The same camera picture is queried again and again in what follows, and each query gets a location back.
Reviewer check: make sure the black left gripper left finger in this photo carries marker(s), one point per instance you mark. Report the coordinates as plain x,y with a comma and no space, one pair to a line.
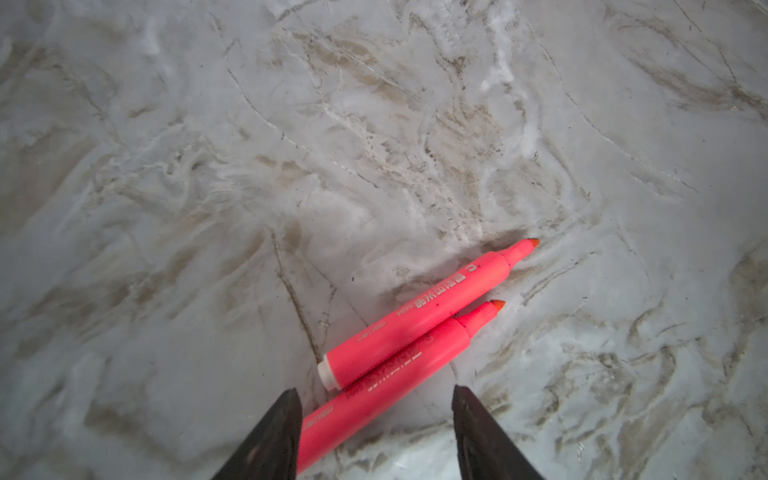
270,450

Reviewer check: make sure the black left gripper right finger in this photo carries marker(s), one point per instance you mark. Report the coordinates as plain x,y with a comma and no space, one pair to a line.
484,450

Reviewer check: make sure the pink highlighter pen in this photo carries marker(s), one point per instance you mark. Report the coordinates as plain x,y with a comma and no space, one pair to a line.
369,397
355,357

